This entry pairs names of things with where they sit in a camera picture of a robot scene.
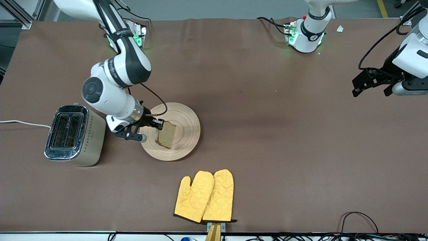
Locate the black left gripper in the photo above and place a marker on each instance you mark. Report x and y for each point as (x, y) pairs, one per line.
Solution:
(390, 66)

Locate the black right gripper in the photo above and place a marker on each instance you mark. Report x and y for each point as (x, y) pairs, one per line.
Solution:
(147, 117)

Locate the slice of toast bread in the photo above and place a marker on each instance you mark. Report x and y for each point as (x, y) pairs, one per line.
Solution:
(167, 135)

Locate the white Franka left arm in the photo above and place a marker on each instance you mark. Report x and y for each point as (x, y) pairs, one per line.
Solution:
(312, 33)

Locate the white Franka right arm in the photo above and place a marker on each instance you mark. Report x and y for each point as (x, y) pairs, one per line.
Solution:
(130, 63)

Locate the round wooden plate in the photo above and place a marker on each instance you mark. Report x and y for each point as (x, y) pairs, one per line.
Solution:
(187, 130)

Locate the small white paper scrap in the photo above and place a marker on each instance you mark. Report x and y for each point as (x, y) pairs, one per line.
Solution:
(340, 28)

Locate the cream and chrome toaster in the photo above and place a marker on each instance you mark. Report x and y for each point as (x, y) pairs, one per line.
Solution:
(92, 140)

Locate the yellow quilted oven mitt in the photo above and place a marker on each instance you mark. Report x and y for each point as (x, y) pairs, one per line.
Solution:
(221, 194)
(194, 197)

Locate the black caster wheel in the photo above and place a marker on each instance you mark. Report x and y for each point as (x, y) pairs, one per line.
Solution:
(399, 4)

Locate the small metal bracket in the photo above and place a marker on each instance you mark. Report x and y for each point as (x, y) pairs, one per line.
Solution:
(223, 227)

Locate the aluminium frame profile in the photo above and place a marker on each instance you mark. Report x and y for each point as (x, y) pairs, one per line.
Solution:
(20, 15)

